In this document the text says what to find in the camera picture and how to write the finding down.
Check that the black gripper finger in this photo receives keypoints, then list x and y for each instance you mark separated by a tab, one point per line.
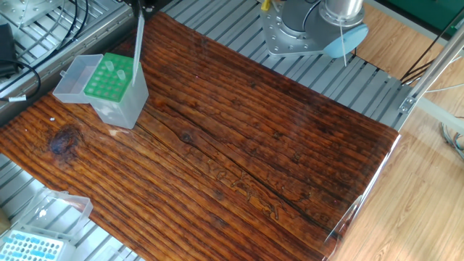
150	4
140	7

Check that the large clear pipette tip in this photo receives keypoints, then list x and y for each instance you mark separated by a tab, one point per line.
137	47

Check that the translucent tip holder green rack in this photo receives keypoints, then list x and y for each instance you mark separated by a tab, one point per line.
123	105

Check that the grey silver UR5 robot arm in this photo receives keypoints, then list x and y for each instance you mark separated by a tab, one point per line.
315	34

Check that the clear pipette tip in rack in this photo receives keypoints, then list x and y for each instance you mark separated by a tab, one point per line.
121	75
109	65

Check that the clear hinged holder lid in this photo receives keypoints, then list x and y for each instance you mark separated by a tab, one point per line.
74	81

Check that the clear small-tip box lid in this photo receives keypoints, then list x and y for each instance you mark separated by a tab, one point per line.
61	214

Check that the white small-tip box blue tips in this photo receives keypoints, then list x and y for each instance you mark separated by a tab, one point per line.
29	250

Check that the silver perforated metal plate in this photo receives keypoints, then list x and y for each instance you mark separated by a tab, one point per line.
29	11

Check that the yellow tag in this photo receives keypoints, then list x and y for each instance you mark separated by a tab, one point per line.
265	4

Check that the black power adapter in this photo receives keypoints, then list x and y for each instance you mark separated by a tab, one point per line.
7	50

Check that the brown wooden board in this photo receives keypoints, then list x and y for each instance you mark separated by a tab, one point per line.
253	145

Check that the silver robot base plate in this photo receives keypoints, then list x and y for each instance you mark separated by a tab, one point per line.
279	40

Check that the aluminium frame bar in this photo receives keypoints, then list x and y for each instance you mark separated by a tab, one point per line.
431	69

